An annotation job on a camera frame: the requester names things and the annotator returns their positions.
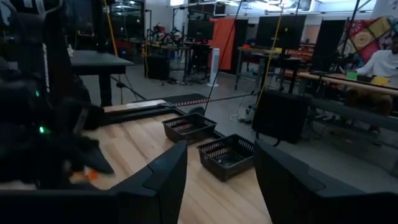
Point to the small orange translucent pumpkin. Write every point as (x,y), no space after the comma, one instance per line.
(91,175)

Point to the red cloth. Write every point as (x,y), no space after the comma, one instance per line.
(222,43)

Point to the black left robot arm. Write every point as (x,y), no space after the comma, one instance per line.
(31,62)

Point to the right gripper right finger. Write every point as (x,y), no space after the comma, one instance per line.
(311,208)

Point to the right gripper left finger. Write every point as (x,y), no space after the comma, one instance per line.
(124,208)

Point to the black desk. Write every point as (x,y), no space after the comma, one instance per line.
(99,60)

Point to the black hazard-striped floor mat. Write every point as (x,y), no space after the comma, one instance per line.
(180,99)

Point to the black panel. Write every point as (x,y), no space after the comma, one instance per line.
(242,46)
(328,46)

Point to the person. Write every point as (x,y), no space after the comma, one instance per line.
(382,63)

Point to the black plastic mesh basket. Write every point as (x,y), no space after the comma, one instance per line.
(224,171)
(186,133)

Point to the small black monitor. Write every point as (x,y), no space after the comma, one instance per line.
(200,30)

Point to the colourful patchwork quilt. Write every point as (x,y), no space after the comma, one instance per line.
(363,37)

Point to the white tower fan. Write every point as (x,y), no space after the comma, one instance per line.
(214,67)

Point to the long wooden table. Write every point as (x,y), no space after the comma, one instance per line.
(342,81)

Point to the large black monitor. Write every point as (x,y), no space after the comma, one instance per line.
(280,31)

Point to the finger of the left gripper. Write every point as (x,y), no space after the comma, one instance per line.
(93,158)

